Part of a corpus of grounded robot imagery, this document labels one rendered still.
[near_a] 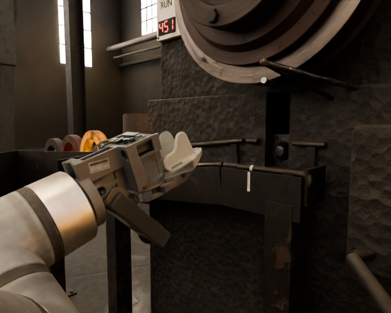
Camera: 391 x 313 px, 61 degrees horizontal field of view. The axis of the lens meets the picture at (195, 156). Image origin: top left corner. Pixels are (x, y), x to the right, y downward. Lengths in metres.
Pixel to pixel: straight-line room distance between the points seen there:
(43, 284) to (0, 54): 2.91
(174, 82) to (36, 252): 0.80
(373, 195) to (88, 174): 0.42
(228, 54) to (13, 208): 0.50
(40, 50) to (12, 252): 10.96
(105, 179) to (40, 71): 10.76
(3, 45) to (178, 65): 2.29
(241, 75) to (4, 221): 0.51
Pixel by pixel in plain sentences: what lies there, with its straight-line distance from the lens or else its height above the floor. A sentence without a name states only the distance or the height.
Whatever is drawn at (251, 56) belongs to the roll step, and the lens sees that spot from 0.67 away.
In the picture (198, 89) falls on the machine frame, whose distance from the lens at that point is 0.99.
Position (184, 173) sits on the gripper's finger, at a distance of 0.46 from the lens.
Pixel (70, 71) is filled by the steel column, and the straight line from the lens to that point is 7.53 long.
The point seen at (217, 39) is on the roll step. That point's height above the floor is 0.97.
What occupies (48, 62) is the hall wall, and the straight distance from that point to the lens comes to 11.29.
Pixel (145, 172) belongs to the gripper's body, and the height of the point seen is 0.74.
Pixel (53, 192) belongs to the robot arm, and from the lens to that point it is 0.38.
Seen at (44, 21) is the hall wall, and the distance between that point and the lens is 11.51.
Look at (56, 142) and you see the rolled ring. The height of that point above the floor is 0.71.
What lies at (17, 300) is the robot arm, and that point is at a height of 0.69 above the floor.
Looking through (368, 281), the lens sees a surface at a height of 0.59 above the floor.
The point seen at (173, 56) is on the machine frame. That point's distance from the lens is 1.09.
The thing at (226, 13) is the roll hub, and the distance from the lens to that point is 0.64.
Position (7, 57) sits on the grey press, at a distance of 3.19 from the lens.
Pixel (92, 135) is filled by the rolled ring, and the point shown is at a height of 0.75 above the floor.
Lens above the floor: 0.81
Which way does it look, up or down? 6 degrees down
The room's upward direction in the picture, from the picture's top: straight up
